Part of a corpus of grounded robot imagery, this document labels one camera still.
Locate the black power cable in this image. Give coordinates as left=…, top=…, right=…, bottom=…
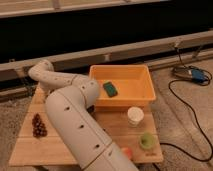
left=152, top=39, right=213, bottom=171

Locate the wooden table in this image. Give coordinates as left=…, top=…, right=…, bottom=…
left=9, top=86, right=163, bottom=166

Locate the dark grape bunch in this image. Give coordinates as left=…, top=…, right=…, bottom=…
left=32, top=114, right=47, bottom=138

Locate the green plastic cup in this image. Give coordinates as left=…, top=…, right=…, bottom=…
left=139, top=132, right=155, bottom=150

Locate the blue grey floor device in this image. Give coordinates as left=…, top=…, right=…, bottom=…
left=172, top=66, right=207, bottom=83

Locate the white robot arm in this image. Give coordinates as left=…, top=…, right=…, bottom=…
left=28, top=60, right=139, bottom=171

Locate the orange plastic bin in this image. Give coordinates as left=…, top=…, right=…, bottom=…
left=89, top=65, right=156, bottom=108

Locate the white paper cup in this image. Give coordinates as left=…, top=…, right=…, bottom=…
left=127, top=106, right=144, bottom=127

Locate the peach fruit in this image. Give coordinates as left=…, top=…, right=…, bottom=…
left=121, top=147, right=133, bottom=160

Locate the green sponge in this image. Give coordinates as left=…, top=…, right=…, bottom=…
left=103, top=82, right=118, bottom=97

